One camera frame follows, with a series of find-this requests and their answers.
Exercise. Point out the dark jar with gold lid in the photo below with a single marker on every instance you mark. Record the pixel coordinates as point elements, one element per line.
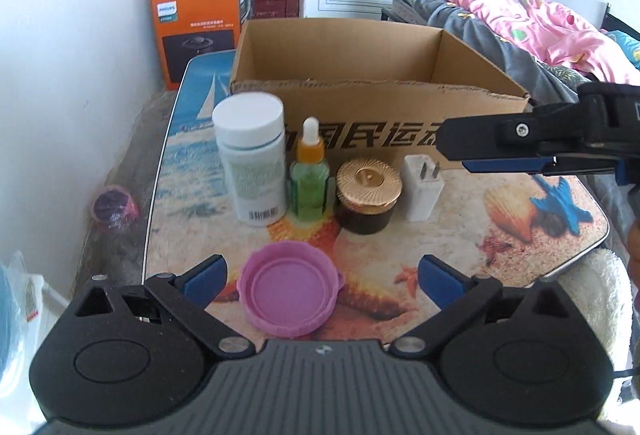
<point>367,185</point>

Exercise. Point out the pink plastic lid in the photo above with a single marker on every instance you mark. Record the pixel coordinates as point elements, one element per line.
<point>290,290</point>

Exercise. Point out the white charger plug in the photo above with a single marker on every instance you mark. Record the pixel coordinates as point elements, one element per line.
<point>422,195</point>

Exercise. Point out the orange cardboard box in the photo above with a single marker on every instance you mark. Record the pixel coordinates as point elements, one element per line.
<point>195,30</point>

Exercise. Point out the white pill bottle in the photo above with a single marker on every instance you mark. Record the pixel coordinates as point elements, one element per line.
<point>252,165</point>

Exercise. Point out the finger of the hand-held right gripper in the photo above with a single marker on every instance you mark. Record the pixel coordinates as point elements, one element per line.
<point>500,166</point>
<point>480,137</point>

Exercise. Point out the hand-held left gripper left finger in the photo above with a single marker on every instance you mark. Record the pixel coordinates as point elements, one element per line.
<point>205,280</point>

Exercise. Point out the white fluffy towel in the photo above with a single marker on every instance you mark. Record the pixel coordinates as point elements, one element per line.
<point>607,300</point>

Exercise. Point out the green dropper bottle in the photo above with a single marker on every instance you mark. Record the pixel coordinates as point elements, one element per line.
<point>307,187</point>

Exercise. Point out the blue plastic bag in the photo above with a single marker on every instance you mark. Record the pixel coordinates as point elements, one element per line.
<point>12,315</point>

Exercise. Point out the grey quilt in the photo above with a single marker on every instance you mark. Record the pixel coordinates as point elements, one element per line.
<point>480,40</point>

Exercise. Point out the brown cardboard box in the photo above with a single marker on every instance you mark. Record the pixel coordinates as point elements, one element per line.
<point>360,60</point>

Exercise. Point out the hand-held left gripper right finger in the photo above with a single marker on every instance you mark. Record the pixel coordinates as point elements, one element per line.
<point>440,281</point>

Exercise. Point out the pink patterned quilt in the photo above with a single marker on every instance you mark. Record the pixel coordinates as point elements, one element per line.
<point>540,25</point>

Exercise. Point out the pink round container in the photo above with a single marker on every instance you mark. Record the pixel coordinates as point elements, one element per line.
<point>115,210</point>

